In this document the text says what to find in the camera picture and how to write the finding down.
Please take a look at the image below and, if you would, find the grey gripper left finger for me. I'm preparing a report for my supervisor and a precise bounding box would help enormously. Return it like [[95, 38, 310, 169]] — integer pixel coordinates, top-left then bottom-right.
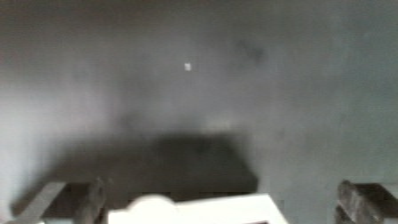
[[10, 180, 108, 224]]

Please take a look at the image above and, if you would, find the white front drawer box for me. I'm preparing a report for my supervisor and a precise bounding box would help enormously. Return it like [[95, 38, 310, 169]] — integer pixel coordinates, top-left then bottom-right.
[[106, 194, 289, 224]]

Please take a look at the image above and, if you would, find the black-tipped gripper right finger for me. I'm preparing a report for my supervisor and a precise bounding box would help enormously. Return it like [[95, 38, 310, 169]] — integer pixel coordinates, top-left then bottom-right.
[[333, 180, 398, 224]]

